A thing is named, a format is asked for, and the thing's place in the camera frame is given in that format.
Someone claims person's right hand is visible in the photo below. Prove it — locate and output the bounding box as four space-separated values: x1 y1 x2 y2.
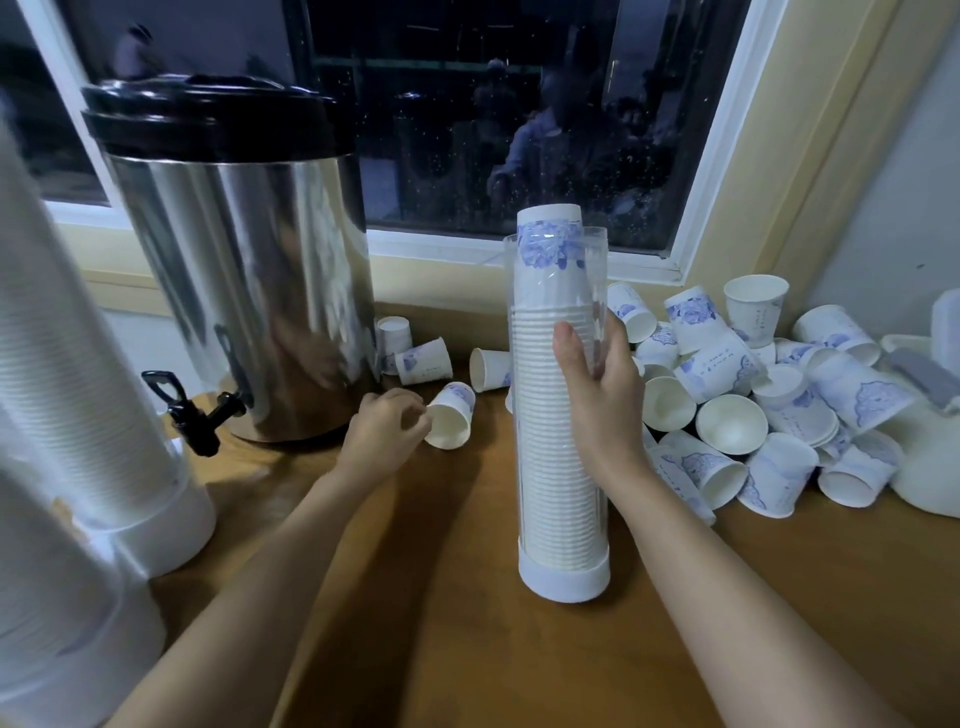
552 307 659 500

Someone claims person's left hand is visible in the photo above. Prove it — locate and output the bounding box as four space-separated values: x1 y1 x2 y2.
333 387 434 489

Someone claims nested stack of paper cups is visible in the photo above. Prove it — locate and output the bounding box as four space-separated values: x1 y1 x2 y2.
0 135 189 527
511 204 608 572
0 480 129 692

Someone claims single blue-printed paper cup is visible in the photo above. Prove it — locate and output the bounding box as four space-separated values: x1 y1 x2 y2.
424 379 477 452

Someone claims pile of paper cups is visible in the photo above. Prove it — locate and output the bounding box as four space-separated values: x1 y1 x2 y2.
372 273 917 527

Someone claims person's left forearm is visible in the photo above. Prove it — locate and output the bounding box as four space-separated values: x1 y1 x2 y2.
105 468 395 728

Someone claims person's right forearm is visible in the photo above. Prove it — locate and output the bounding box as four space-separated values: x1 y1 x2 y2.
612 472 909 728

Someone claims stainless steel water dispenser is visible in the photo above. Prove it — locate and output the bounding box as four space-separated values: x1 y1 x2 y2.
82 75 380 456

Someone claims translucent plastic box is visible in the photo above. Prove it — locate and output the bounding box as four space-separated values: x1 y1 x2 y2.
880 288 960 521

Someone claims white framed window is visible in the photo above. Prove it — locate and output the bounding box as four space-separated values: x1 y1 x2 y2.
0 0 947 317

